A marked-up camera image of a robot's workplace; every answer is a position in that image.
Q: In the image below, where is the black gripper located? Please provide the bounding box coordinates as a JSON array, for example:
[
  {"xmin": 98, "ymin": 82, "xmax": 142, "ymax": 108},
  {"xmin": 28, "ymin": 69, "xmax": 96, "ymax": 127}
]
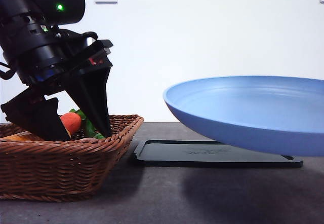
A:
[{"xmin": 1, "ymin": 29, "xmax": 113, "ymax": 141}]

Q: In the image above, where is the orange toy carrot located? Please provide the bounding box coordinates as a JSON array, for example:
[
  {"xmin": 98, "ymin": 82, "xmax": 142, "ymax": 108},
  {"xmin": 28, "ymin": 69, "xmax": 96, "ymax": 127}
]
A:
[{"xmin": 60, "ymin": 109, "xmax": 82, "ymax": 137}]

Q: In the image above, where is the blue plate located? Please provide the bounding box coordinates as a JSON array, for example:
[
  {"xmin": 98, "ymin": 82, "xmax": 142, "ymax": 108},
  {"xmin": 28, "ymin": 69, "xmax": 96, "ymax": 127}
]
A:
[{"xmin": 163, "ymin": 76, "xmax": 324, "ymax": 157}]

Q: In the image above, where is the brown wicker basket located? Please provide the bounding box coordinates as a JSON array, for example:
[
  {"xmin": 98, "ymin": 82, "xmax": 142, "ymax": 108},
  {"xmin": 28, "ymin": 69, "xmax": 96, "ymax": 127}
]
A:
[{"xmin": 0, "ymin": 115, "xmax": 144, "ymax": 202}]

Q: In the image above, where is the black tray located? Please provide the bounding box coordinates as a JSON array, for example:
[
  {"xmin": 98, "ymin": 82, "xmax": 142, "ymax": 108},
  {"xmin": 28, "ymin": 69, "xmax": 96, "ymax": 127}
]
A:
[{"xmin": 134, "ymin": 140, "xmax": 303, "ymax": 168}]

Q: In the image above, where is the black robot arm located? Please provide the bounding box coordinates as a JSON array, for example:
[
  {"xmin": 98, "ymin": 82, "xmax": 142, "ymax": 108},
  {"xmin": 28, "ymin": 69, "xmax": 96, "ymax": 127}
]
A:
[{"xmin": 0, "ymin": 0, "xmax": 113, "ymax": 141}]

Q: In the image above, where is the green toy chili pepper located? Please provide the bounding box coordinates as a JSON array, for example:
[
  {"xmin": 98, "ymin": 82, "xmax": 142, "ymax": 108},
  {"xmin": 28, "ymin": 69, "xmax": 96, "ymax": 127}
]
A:
[{"xmin": 86, "ymin": 119, "xmax": 105, "ymax": 139}]

